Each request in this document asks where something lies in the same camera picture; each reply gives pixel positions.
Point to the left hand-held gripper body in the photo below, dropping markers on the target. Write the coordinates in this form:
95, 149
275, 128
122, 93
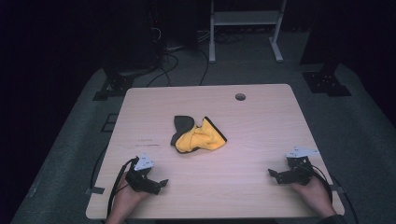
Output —
140, 180

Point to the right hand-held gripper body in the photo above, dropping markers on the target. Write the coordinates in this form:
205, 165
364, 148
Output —
299, 172

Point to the yellow cloth with black trim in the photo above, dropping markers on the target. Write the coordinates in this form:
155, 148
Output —
199, 140

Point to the person's left hand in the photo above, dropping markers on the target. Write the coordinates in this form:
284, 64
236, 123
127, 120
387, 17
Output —
124, 199

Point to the person's right hand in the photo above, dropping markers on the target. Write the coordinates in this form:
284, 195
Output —
314, 196

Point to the grey tape piece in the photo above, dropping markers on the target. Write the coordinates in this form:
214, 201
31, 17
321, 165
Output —
95, 190

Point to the black floor outlet plate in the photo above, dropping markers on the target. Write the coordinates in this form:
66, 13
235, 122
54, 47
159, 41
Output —
109, 123

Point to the black stand base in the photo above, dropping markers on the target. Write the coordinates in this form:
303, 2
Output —
113, 88
327, 82

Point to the white metal stand frame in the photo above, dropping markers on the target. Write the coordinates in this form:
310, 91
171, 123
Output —
246, 18

